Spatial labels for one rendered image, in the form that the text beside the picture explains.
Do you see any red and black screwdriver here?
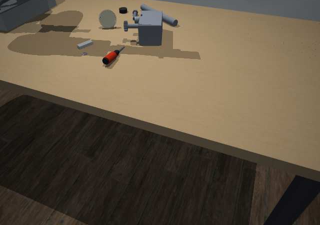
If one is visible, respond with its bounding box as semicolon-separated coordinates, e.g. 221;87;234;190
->
102;46;125;65

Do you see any grey camshaft with gear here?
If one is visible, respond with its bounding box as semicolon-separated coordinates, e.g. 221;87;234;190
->
99;9;117;28

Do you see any grey hex bolt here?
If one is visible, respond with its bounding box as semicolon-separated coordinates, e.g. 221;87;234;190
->
132;9;138;20

